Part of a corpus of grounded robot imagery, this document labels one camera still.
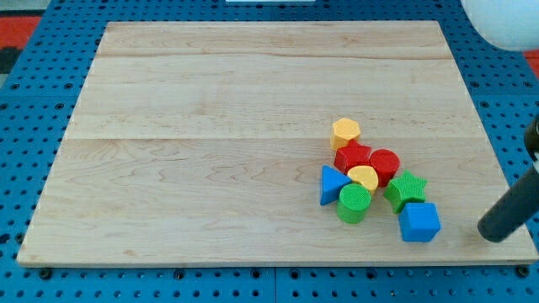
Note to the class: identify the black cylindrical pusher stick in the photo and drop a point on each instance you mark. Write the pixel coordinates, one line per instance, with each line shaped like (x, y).
(512, 210)

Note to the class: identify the blue cube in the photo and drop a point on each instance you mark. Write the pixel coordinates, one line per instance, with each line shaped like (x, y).
(419, 222)

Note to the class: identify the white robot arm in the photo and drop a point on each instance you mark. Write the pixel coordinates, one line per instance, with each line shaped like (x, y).
(510, 25)

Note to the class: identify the green star block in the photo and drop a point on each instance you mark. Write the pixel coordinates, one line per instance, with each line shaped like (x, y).
(407, 188)

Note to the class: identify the red cylinder block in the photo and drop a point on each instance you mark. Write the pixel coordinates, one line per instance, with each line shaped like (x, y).
(386, 163)

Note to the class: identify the yellow heart block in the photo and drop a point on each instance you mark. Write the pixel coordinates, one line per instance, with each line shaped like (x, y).
(365, 176)

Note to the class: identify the green cylinder block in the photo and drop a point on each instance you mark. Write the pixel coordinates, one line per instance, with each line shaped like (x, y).
(353, 203)

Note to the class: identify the red star block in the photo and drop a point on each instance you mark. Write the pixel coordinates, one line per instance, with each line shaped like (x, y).
(352, 155)

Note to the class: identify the yellow hexagon block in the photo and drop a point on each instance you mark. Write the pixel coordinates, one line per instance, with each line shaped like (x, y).
(343, 131)

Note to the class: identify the blue triangle block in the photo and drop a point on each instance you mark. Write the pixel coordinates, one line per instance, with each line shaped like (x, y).
(331, 183)

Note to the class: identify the wooden board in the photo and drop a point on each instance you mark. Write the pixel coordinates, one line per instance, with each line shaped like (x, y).
(201, 144)

